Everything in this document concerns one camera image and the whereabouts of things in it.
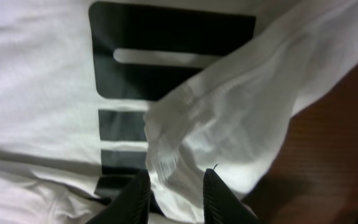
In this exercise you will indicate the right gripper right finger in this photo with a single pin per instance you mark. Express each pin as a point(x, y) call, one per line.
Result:
point(221, 206)

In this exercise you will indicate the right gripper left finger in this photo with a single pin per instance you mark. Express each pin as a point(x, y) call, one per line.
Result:
point(131, 206)

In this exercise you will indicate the white t-shirt with black tag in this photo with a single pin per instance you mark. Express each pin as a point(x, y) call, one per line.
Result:
point(265, 93)

